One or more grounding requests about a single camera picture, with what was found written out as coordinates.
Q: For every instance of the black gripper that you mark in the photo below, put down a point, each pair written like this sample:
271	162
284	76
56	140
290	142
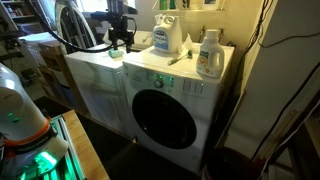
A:
120	26

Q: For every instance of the white front-load washing machine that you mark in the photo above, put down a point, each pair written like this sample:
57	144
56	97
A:
203	100

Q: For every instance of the white top-load washing machine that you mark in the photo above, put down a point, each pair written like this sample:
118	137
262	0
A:
100	96

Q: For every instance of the small teal soap piece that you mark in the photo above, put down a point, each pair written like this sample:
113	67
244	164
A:
116	53

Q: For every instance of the large white detergent jug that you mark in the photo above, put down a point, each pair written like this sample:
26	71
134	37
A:
167	35

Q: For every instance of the bright window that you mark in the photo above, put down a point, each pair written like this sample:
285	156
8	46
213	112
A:
93	4

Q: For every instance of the green bottle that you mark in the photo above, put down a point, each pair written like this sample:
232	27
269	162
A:
163	4

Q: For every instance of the white crumpled cloth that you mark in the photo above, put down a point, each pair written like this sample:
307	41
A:
188	43

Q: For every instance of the wooden cabinet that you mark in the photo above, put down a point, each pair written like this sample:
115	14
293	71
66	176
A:
53	66

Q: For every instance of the metal water valve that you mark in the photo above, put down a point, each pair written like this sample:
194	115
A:
221	34
202	34

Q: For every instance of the small white detergent bottle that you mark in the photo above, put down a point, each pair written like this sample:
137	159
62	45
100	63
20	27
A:
210	56

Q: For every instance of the background storage shelf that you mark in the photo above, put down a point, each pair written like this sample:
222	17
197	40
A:
20	15

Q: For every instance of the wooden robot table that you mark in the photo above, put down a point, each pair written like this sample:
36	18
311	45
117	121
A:
83	146

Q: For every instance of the white wall shelf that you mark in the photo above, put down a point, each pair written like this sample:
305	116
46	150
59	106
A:
190	11

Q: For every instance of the aluminium frame rail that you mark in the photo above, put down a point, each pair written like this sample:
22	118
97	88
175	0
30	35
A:
68	146

